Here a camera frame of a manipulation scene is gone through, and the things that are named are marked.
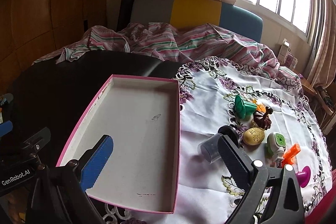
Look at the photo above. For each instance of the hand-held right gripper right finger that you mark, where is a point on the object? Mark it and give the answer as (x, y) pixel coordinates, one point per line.
(233, 158)

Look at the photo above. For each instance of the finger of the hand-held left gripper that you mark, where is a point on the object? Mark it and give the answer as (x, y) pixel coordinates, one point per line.
(5, 126)

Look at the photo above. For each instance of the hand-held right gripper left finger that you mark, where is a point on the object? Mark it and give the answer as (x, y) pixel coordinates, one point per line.
(98, 161)

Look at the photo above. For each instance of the dark translucent plastic canister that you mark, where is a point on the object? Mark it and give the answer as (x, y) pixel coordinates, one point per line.
(210, 149)

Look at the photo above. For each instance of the pink cardboard box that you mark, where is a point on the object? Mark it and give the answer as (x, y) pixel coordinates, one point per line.
(136, 121)

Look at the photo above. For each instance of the orange plastic block toy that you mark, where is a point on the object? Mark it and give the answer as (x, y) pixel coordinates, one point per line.
(292, 151)

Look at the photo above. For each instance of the magenta plastic spool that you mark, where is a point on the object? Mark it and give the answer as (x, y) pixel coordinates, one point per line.
(304, 176)

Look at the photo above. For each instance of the black round lid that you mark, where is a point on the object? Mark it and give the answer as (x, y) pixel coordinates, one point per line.
(228, 132)

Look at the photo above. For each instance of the beige egg-shaped ornament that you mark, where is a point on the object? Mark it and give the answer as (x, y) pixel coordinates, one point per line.
(253, 136)

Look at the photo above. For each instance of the green white plug-in device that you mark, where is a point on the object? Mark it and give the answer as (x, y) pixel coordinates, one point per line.
(275, 142)

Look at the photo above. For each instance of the brown pumpkin-shaped ornament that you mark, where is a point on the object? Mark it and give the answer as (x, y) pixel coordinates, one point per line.
(261, 119)

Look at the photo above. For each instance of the green plastic toy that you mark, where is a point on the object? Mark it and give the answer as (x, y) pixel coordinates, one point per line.
(240, 107)

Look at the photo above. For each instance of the yellow plastic toy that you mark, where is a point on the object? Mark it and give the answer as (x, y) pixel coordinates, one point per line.
(260, 107)

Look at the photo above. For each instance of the white embroidered floral tablecloth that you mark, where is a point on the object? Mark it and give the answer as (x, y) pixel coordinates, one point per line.
(210, 87)

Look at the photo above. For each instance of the red garment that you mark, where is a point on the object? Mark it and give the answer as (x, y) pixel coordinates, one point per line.
(332, 187)

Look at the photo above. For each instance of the wooden desk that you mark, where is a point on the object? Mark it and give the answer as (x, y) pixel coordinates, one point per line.
(308, 86)

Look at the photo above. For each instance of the purple patterned carton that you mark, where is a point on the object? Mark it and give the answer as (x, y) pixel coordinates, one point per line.
(292, 61)

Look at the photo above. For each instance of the white carton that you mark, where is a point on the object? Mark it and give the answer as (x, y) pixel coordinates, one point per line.
(284, 50)

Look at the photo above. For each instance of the striped pink green blanket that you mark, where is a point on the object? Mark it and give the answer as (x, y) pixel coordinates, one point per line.
(183, 40)

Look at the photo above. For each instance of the wooden wardrobe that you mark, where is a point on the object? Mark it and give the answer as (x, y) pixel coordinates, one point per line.
(52, 3)

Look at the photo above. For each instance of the grey yellow blue headboard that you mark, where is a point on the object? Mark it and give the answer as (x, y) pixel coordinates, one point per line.
(197, 11)

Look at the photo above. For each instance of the black rolled mat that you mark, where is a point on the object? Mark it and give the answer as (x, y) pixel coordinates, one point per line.
(127, 8)

